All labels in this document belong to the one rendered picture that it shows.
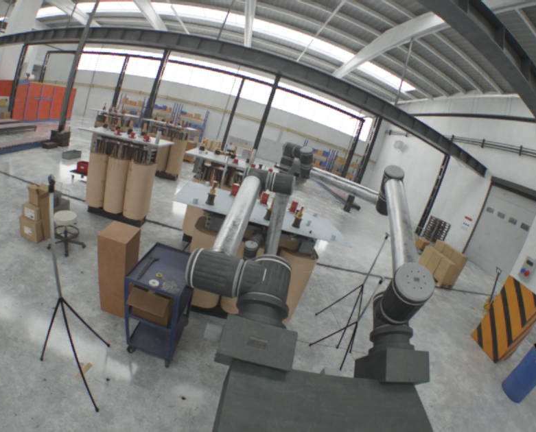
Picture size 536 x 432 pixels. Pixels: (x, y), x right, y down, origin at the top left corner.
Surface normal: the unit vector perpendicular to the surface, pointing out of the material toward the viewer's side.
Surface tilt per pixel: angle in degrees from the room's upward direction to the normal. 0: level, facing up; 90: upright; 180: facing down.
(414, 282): 36
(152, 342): 0
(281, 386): 0
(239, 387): 0
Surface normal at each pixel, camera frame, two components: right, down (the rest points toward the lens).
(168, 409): 0.30, -0.91
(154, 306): 0.26, -0.68
